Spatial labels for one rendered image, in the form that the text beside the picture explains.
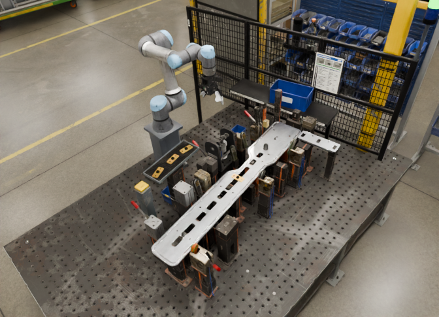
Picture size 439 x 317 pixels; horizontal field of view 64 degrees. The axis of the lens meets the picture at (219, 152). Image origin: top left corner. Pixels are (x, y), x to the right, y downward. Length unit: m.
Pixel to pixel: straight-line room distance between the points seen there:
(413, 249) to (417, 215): 0.39
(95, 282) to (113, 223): 0.43
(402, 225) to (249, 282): 1.79
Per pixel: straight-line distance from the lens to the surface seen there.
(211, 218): 2.05
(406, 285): 3.22
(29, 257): 2.63
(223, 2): 4.58
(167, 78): 2.42
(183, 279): 2.20
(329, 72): 2.75
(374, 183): 2.80
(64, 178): 4.11
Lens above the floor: 2.64
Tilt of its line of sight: 42 degrees down
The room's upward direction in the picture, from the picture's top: 4 degrees counter-clockwise
